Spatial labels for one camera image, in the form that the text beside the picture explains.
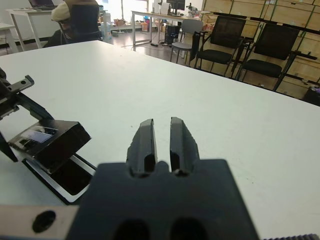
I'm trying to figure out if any black computer monitor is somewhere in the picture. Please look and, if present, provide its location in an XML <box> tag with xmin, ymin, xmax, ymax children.
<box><xmin>165</xmin><ymin>0</ymin><xmax>186</xmax><ymax>15</ymax></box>

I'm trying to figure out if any black computer tower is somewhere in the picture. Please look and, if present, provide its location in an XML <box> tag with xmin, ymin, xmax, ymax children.
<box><xmin>164</xmin><ymin>24</ymin><xmax>181</xmax><ymax>45</ymax></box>

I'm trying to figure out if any plywood shipping crate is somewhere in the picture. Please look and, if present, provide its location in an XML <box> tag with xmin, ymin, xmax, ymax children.
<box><xmin>287</xmin><ymin>31</ymin><xmax>320</xmax><ymax>78</ymax></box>
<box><xmin>264</xmin><ymin>0</ymin><xmax>320</xmax><ymax>26</ymax></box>
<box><xmin>274</xmin><ymin>74</ymin><xmax>317</xmax><ymax>101</ymax></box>
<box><xmin>202</xmin><ymin>0</ymin><xmax>268</xmax><ymax>14</ymax></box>

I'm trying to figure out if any black box base white tray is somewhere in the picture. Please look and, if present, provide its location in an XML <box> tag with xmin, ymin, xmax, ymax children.
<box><xmin>21</xmin><ymin>152</ymin><xmax>98</xmax><ymax>204</ymax></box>

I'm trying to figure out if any white desk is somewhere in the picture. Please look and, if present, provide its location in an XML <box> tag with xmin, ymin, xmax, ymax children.
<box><xmin>0</xmin><ymin>7</ymin><xmax>65</xmax><ymax>55</ymax></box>

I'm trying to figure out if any black mesh office chair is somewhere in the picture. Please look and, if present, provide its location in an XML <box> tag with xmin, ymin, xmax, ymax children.
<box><xmin>234</xmin><ymin>23</ymin><xmax>310</xmax><ymax>93</ymax></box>
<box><xmin>190</xmin><ymin>15</ymin><xmax>248</xmax><ymax>77</ymax></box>

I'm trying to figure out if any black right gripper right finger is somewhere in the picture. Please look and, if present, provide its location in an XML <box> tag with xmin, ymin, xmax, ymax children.
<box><xmin>169</xmin><ymin>116</ymin><xmax>201</xmax><ymax>176</ymax></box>

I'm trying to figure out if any seated person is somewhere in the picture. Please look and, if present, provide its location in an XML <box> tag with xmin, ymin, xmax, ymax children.
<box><xmin>45</xmin><ymin>0</ymin><xmax>104</xmax><ymax>49</ymax></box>

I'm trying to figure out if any wooden top office desk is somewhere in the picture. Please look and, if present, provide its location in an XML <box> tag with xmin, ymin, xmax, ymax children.
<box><xmin>130</xmin><ymin>9</ymin><xmax>204</xmax><ymax>46</ymax></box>

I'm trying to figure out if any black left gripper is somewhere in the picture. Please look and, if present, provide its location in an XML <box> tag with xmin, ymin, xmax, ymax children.
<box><xmin>0</xmin><ymin>66</ymin><xmax>55</xmax><ymax>164</ymax></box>

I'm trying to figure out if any small black desk device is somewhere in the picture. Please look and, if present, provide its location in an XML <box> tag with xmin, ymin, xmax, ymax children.
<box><xmin>185</xmin><ymin>2</ymin><xmax>200</xmax><ymax>17</ymax></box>

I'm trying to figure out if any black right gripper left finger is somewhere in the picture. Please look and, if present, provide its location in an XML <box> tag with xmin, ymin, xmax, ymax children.
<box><xmin>126</xmin><ymin>118</ymin><xmax>159</xmax><ymax>178</ymax></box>

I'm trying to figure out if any glossy black box lid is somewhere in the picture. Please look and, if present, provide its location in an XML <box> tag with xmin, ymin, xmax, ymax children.
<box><xmin>6</xmin><ymin>118</ymin><xmax>93</xmax><ymax>175</ymax></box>

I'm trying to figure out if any open laptop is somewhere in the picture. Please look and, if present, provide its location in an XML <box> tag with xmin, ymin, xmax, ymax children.
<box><xmin>28</xmin><ymin>0</ymin><xmax>61</xmax><ymax>11</ymax></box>

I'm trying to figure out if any grey plastic chair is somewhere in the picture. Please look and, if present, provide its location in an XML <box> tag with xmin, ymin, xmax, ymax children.
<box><xmin>170</xmin><ymin>18</ymin><xmax>205</xmax><ymax>65</ymax></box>

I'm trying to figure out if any black waste bin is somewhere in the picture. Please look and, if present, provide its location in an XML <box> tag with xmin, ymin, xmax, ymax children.
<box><xmin>303</xmin><ymin>85</ymin><xmax>320</xmax><ymax>107</ymax></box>

